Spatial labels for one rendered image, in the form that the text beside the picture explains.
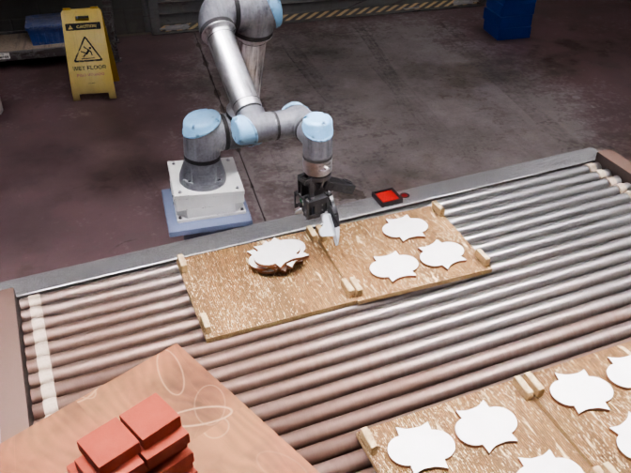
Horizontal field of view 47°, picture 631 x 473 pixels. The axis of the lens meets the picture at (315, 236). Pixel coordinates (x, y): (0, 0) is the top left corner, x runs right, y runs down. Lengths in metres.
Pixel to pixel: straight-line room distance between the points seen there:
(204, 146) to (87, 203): 2.03
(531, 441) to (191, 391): 0.73
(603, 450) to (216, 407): 0.82
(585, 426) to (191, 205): 1.33
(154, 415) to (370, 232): 1.17
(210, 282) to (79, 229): 2.08
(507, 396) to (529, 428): 0.09
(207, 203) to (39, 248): 1.74
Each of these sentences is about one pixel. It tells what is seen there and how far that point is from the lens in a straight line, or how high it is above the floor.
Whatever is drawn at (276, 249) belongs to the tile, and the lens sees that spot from 2.02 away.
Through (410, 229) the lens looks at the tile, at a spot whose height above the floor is 0.95.
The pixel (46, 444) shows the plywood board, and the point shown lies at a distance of 1.55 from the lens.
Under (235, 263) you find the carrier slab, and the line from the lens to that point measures 2.05.
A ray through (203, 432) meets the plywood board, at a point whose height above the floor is 1.04.
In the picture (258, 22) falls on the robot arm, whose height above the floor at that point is 1.51.
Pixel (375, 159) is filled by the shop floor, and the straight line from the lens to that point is 4.47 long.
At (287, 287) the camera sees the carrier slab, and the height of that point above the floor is 0.94.
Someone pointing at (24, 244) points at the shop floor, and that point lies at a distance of 3.99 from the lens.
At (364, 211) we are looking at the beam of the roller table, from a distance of 2.30.
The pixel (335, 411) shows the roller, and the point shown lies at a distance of 1.68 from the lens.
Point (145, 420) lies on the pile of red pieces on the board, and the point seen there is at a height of 1.31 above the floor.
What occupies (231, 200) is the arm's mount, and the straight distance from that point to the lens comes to 2.34.
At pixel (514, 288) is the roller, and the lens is 2.06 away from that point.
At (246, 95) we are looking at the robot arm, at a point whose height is 1.42.
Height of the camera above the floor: 2.18
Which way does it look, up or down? 36 degrees down
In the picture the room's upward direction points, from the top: straight up
